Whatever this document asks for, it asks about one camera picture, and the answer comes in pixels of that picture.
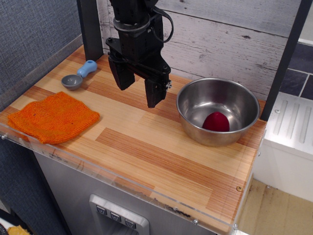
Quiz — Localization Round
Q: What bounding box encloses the stainless steel bowl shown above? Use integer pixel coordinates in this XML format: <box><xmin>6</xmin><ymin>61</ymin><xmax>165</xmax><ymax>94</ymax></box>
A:
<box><xmin>176</xmin><ymin>78</ymin><xmax>260</xmax><ymax>147</ymax></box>

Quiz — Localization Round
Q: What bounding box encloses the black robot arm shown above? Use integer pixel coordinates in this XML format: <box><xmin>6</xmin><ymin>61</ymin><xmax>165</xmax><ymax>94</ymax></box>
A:
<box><xmin>106</xmin><ymin>0</ymin><xmax>171</xmax><ymax>108</ymax></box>

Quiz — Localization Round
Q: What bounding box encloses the black cable loop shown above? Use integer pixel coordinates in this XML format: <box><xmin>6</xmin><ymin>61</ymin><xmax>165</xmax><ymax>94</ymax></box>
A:
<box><xmin>150</xmin><ymin>6</ymin><xmax>174</xmax><ymax>44</ymax></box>

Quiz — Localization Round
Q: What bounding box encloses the silver dispenser button panel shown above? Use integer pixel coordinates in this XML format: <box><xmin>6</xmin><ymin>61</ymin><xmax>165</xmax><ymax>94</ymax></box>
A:
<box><xmin>89</xmin><ymin>194</ymin><xmax>150</xmax><ymax>235</ymax></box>

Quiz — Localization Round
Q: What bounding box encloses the dark grey right post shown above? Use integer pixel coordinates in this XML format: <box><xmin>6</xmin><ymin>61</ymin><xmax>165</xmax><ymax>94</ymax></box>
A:
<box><xmin>260</xmin><ymin>0</ymin><xmax>313</xmax><ymax>121</ymax></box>

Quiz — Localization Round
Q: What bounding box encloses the orange knitted cloth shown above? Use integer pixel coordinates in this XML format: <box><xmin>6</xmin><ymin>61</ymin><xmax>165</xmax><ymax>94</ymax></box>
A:
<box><xmin>8</xmin><ymin>92</ymin><xmax>100</xmax><ymax>144</ymax></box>

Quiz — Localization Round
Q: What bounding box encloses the dark red plastic eggplant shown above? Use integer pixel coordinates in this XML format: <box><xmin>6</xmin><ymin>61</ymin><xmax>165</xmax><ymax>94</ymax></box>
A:
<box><xmin>202</xmin><ymin>112</ymin><xmax>230</xmax><ymax>132</ymax></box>

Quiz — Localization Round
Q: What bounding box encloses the white toy cabinet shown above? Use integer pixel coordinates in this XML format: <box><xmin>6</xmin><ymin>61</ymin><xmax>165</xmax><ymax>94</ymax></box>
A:
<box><xmin>253</xmin><ymin>93</ymin><xmax>313</xmax><ymax>201</ymax></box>

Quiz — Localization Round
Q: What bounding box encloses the blue handled grey spoon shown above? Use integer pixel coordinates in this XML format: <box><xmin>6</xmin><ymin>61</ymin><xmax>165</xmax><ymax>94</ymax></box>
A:
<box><xmin>61</xmin><ymin>60</ymin><xmax>97</xmax><ymax>91</ymax></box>

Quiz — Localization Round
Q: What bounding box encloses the clear acrylic edge guard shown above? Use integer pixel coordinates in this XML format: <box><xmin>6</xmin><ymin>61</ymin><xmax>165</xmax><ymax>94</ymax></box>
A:
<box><xmin>0</xmin><ymin>124</ymin><xmax>238</xmax><ymax>235</ymax></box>

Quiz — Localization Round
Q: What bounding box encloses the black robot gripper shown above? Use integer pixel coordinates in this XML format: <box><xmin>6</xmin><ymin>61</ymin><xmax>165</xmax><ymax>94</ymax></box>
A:
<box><xmin>106</xmin><ymin>13</ymin><xmax>171</xmax><ymax>108</ymax></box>

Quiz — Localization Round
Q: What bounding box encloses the yellow object at corner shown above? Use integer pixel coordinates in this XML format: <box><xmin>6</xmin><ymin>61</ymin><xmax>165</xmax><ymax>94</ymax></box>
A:
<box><xmin>7</xmin><ymin>226</ymin><xmax>30</xmax><ymax>235</ymax></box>

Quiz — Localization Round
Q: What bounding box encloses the dark grey left post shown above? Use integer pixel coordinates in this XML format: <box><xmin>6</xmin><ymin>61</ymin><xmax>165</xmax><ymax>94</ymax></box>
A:
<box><xmin>76</xmin><ymin>0</ymin><xmax>103</xmax><ymax>61</ymax></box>

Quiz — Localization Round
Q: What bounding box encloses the dark grey post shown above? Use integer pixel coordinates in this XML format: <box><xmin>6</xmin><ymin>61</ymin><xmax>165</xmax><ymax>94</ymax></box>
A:
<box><xmin>76</xmin><ymin>0</ymin><xmax>103</xmax><ymax>61</ymax></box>
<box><xmin>260</xmin><ymin>0</ymin><xmax>313</xmax><ymax>121</ymax></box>

